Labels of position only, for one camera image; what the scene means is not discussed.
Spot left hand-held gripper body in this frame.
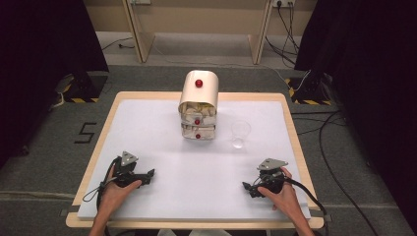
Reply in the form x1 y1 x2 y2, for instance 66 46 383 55
112 150 149 189

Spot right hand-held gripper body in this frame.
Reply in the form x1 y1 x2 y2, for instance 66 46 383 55
255 157 290 195

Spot person's right hand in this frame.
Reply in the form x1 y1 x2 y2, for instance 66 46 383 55
257 166 304 227

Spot person's left hand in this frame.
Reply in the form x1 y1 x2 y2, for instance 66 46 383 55
97 165 143 222

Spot white table mat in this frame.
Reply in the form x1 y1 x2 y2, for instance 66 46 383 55
77 98 312 221

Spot clear plastic cup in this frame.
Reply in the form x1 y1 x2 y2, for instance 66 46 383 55
230 119 253 149

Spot wooden table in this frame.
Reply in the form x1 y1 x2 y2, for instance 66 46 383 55
65 90 326 230

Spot cream mini drawer cabinet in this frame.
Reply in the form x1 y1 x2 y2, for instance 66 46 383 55
177 69 220 142

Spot hazard striped stand base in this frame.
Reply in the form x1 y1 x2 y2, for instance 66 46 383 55
61 71 110 104
283 76 333 107

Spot dark curtain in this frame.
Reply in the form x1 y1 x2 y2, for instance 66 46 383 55
293 0 417 227
0 0 110 170

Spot wooden desk leg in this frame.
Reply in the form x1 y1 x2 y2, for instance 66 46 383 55
247 0 274 66
121 0 157 64

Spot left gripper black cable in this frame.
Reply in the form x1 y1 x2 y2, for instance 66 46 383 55
82 156 123 236

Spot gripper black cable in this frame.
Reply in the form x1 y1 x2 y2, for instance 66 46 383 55
82 156 123 236
283 176 329 236

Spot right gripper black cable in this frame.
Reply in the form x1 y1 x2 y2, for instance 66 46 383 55
283 176 329 236

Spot thin black floor cable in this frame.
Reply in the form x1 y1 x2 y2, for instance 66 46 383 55
100 35 136 52

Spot black cables from socket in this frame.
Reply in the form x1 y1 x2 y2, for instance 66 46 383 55
265 1 302 67

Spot white wall power socket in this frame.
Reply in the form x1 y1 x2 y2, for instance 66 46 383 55
272 0 296 9

